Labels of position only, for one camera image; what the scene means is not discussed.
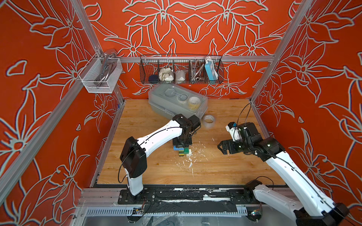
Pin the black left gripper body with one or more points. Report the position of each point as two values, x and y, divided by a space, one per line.
184 141

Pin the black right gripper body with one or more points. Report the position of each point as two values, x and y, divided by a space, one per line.
237 146

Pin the blue long lego brick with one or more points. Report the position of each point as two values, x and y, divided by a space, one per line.
176 148

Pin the white lego brick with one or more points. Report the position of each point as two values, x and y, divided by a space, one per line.
189 153

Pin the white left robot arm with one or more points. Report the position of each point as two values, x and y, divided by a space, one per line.
136 151

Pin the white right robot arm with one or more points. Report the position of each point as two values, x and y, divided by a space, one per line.
313 208

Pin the clear tape roll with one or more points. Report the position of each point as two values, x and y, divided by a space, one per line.
208 121

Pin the yellow tape roll in box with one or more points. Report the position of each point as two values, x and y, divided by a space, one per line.
194 103

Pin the grey plastic storage box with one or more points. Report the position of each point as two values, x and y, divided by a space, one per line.
169 100

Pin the metal tongs in basket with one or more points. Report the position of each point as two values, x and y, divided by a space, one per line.
196 71

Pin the dark round object in basket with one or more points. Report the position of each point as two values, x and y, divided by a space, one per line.
154 79

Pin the white crumpled cloth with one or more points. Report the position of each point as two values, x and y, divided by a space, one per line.
166 75

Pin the blue white box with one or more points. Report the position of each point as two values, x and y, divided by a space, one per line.
210 69

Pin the aluminium rear crossbar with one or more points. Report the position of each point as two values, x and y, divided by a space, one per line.
226 59

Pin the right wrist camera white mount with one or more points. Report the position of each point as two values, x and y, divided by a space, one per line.
242 131

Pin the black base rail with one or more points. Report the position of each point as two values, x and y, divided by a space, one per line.
193 199

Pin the black wire basket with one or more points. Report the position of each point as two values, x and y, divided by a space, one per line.
181 69

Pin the clear acrylic wall bin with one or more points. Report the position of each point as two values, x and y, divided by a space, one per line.
100 77

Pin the aluminium frame post right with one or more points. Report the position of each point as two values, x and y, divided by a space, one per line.
295 22

